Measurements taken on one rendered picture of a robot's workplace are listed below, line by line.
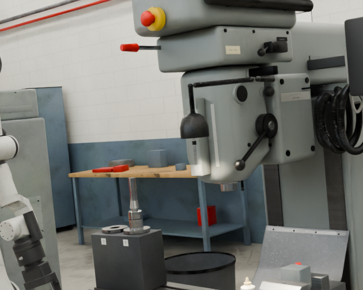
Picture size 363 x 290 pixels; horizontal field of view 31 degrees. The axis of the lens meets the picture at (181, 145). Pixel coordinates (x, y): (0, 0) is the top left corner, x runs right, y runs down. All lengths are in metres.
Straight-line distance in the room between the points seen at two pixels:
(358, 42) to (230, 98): 0.38
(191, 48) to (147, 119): 6.46
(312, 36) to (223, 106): 0.45
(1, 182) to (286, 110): 0.92
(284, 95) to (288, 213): 0.49
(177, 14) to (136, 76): 6.65
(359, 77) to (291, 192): 0.54
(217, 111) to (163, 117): 6.25
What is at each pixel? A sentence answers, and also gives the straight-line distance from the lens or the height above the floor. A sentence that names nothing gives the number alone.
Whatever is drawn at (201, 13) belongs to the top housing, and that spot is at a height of 1.76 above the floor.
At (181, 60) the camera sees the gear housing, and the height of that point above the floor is 1.66.
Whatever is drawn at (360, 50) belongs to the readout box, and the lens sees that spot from 1.86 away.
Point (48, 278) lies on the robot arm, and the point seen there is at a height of 1.04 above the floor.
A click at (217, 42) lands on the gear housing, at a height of 1.68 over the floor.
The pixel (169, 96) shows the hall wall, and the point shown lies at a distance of 7.92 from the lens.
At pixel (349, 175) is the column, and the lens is 2.11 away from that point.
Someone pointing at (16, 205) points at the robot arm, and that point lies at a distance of 2.23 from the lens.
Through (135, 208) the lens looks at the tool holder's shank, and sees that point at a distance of 2.22.
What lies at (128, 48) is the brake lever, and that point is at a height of 1.70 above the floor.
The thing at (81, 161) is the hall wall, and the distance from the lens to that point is 9.30.
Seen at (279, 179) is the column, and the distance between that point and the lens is 2.24.
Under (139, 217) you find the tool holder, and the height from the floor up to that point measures 1.18.
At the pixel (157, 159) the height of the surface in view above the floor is 0.98.
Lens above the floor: 1.52
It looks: 3 degrees down
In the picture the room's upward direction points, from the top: 5 degrees counter-clockwise
